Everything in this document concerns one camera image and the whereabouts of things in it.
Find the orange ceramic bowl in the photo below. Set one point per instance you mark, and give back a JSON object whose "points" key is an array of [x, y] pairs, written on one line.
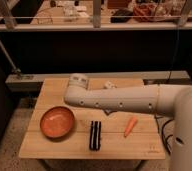
{"points": [[57, 122]]}

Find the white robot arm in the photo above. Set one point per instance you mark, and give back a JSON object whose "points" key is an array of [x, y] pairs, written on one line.
{"points": [[163, 99]]}

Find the white squeeze bottle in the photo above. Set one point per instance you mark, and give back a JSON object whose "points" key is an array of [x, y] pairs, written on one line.
{"points": [[109, 85]]}

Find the blue sponge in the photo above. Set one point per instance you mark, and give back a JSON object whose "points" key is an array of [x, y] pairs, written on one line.
{"points": [[109, 112]]}

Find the orange carrot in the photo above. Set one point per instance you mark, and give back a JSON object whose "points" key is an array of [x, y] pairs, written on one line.
{"points": [[130, 126]]}

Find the wooden table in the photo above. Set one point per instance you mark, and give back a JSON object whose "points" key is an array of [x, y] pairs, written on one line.
{"points": [[142, 143]]}

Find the diagonal metal strut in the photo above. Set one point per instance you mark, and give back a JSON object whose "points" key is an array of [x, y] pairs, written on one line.
{"points": [[15, 69]]}

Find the grey metal rail beam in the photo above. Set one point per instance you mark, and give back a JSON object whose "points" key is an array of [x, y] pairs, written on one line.
{"points": [[33, 82]]}

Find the upper metal shelf frame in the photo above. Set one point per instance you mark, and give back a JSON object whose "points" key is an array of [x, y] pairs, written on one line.
{"points": [[95, 15]]}

